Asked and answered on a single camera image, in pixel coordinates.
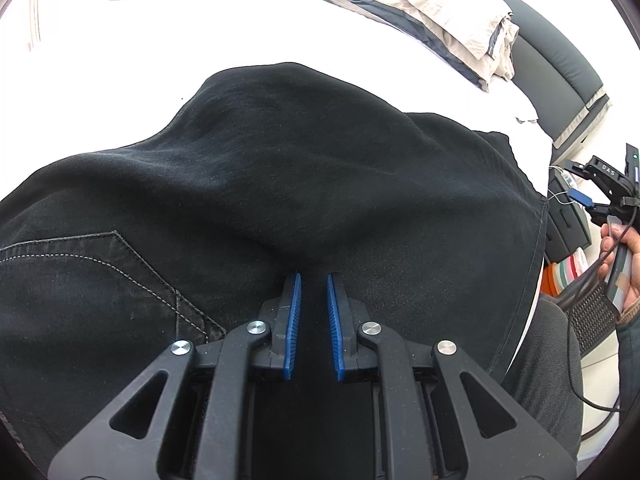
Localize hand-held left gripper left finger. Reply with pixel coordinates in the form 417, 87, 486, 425
47, 272, 303, 480

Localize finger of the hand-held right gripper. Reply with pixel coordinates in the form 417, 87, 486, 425
564, 159, 597, 181
570, 187, 623, 227

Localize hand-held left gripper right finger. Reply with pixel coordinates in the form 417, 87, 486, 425
326, 272, 592, 480

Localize black pants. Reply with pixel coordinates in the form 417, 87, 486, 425
0, 62, 551, 480

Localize person's right hand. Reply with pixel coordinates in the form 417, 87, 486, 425
599, 220, 640, 327

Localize black bedside cabinet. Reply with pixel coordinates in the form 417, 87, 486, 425
546, 166, 592, 266

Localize striped colourful box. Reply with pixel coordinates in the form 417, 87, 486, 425
541, 251, 590, 300

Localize dark grey padded headboard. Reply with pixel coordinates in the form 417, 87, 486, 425
440, 0, 614, 151

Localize person's grey trouser leg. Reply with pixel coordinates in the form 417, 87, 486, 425
500, 295, 587, 461

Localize folded beige and grey duvet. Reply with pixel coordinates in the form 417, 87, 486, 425
320, 0, 521, 94

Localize white bed sheet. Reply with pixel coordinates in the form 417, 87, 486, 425
0, 0, 556, 201

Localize black cable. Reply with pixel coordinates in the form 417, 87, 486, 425
552, 240, 623, 413

